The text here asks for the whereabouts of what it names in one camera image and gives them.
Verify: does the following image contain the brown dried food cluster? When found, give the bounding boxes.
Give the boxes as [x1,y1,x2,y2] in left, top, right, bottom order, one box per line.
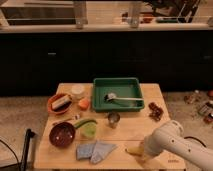
[148,102,164,121]

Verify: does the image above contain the dark cabinet counter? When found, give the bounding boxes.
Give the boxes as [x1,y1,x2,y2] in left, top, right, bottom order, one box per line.
[0,25,213,97]

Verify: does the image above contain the black cable right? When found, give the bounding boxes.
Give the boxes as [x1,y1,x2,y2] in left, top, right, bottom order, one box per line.
[184,135,209,149]

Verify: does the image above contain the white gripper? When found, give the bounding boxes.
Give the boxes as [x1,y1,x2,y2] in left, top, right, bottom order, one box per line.
[138,135,163,163]

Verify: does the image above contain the light green cup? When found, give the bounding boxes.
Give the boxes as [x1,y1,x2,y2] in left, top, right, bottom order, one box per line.
[81,123,96,139]

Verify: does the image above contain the dark red bowl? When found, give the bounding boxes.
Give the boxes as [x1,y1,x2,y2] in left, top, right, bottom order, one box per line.
[49,122,76,148]

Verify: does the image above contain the dish brush white handle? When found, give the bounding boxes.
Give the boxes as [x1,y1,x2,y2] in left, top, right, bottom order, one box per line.
[104,93,144,102]

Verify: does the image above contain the small red-white toy piece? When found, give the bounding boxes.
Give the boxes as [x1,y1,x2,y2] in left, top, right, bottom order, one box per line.
[52,113,82,126]

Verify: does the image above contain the green ladle spoon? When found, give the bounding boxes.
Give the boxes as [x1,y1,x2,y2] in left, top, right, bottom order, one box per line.
[73,119,97,129]

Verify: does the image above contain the yellow banana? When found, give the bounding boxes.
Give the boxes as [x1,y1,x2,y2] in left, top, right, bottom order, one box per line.
[125,147,141,156]

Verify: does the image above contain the orange carrot piece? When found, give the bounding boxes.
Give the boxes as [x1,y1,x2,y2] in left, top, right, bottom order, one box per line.
[78,98,90,110]

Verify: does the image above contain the metal cup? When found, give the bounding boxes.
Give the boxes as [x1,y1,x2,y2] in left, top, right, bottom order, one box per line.
[107,112,120,128]

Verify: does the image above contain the orange bowl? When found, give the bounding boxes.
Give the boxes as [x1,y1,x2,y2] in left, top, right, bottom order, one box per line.
[47,93,72,115]

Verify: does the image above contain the green plastic tray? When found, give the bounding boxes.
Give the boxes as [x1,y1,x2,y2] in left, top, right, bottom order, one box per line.
[92,77,145,112]

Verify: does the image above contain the blue grey cloth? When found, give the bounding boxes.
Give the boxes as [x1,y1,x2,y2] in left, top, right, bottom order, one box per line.
[76,141,117,164]

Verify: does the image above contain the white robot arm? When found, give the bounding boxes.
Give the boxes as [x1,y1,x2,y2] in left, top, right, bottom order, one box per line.
[142,120,213,171]

